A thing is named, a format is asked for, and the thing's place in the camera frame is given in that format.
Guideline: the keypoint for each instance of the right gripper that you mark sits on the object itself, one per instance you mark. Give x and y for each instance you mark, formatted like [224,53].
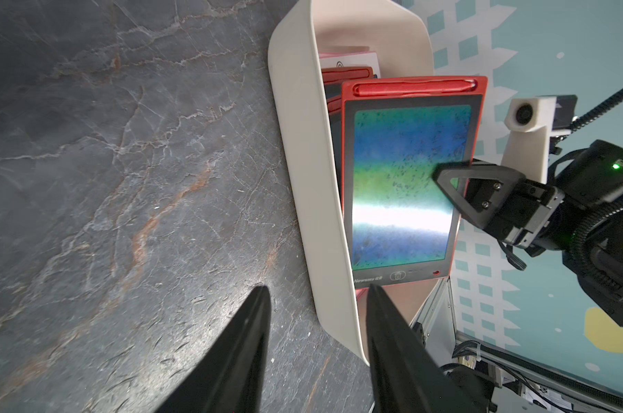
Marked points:
[499,200]

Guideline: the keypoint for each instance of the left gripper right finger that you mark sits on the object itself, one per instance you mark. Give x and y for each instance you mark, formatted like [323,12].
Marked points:
[404,377]

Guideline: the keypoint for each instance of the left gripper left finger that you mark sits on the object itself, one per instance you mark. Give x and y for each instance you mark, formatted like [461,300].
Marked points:
[230,377]

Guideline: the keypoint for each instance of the red frame writing tablet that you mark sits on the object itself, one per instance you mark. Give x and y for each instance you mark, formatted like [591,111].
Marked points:
[400,227]

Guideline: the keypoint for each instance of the white plastic storage box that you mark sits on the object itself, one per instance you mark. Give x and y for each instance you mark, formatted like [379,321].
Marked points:
[401,41]

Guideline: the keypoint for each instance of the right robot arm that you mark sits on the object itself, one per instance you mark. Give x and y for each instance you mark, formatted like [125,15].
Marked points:
[587,227]

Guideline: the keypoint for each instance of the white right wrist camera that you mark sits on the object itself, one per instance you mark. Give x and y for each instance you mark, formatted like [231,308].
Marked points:
[533,122]

